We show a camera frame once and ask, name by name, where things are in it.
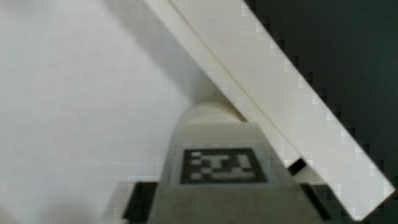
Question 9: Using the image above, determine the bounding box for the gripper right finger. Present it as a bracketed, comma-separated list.
[301, 183, 335, 224]

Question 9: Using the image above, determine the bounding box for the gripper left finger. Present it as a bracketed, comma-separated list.
[123, 182, 159, 224]

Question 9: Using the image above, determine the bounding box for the white square tabletop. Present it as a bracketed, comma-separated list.
[0, 0, 398, 224]

